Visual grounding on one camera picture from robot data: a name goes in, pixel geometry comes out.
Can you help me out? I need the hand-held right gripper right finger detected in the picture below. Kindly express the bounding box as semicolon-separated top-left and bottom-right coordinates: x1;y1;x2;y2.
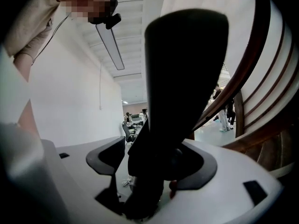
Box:
140;139;285;224

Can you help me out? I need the white wall cable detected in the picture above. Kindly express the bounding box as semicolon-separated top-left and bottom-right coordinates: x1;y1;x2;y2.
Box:
99;59;104;110

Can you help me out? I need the person's head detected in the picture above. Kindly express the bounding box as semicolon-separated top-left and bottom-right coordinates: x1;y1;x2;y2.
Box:
57;0;113;23

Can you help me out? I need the black office chair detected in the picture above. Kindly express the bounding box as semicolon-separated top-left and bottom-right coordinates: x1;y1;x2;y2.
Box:
121;120;138;145

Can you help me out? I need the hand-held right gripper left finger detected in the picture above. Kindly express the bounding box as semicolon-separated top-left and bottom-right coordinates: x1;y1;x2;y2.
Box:
41;135;132;224

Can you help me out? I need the white object on floor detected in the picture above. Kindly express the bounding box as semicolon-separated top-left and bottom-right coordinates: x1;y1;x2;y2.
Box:
121;175;134;187

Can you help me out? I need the thin black headset cable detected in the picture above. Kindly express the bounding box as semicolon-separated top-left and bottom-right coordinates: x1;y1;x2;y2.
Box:
31;14;71;66

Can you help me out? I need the curved wooden staircase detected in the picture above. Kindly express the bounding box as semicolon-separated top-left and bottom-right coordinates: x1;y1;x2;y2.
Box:
189;0;299;181

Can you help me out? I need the long ceiling light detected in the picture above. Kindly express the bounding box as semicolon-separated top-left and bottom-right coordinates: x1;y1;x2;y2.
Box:
95;23;125;71

